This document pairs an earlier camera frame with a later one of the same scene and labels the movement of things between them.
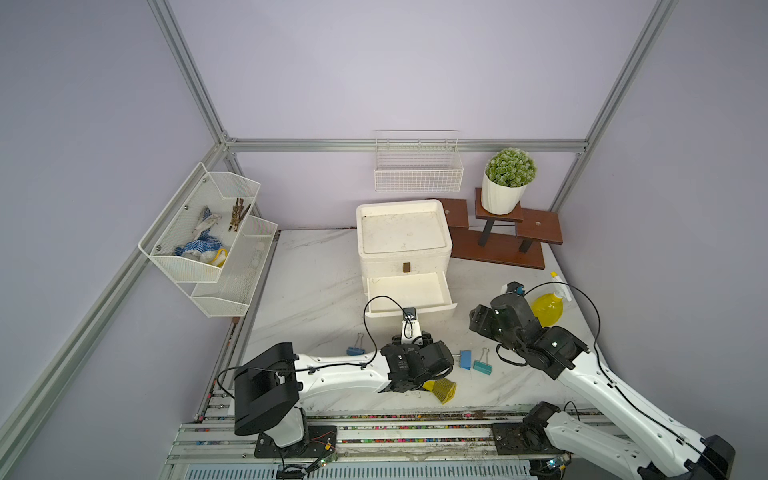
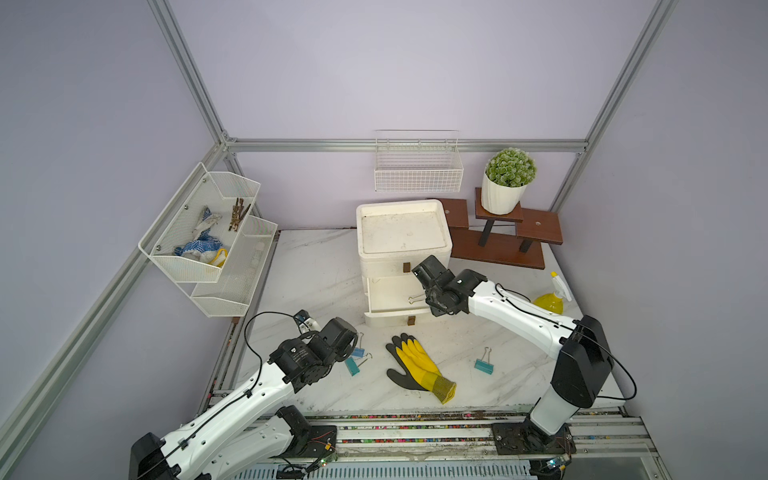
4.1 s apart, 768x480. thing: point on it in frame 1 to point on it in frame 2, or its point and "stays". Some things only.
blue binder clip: (465, 360) to (411, 299)
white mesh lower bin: (230, 296) stays
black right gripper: (483, 316) to (436, 310)
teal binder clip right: (482, 364) stays
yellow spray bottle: (549, 307) stays
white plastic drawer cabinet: (404, 249) stays
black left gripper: (427, 340) to (338, 356)
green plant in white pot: (507, 173) stays
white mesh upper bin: (193, 234) stays
